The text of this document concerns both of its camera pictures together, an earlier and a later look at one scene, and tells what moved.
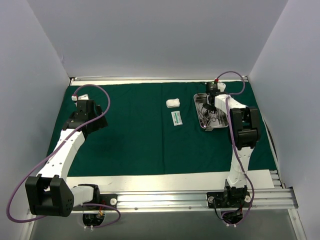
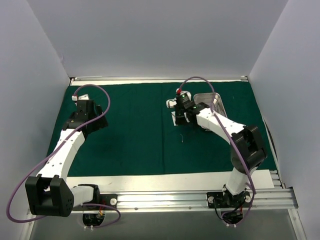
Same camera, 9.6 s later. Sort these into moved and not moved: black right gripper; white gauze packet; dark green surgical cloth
Moved: black right gripper
Not moved: dark green surgical cloth; white gauze packet
